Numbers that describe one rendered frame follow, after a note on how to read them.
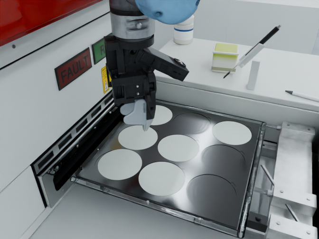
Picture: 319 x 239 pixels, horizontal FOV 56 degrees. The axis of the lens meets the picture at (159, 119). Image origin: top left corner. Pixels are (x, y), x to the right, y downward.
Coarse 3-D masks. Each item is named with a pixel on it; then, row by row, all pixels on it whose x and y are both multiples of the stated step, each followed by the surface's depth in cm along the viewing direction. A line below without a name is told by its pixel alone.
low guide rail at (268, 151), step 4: (256, 144) 81; (264, 144) 81; (268, 144) 81; (264, 148) 80; (268, 148) 80; (272, 148) 80; (264, 152) 81; (268, 152) 81; (272, 152) 80; (268, 156) 81; (272, 156) 81
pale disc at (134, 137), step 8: (128, 128) 79; (136, 128) 79; (120, 136) 76; (128, 136) 76; (136, 136) 76; (144, 136) 76; (152, 136) 76; (128, 144) 74; (136, 144) 74; (144, 144) 74; (152, 144) 74
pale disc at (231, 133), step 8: (216, 128) 79; (224, 128) 79; (232, 128) 79; (240, 128) 79; (216, 136) 76; (224, 136) 76; (232, 136) 76; (240, 136) 76; (248, 136) 76; (232, 144) 74; (240, 144) 74
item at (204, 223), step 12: (72, 180) 64; (84, 180) 64; (108, 192) 61; (120, 192) 61; (144, 204) 59; (156, 204) 58; (180, 216) 57; (192, 216) 56; (216, 228) 54; (228, 228) 54
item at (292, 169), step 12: (288, 144) 77; (300, 144) 77; (276, 156) 73; (288, 156) 73; (300, 156) 73; (276, 168) 70; (288, 168) 70; (300, 168) 70; (276, 180) 67; (288, 180) 67; (300, 180) 67; (288, 216) 59; (300, 216) 59
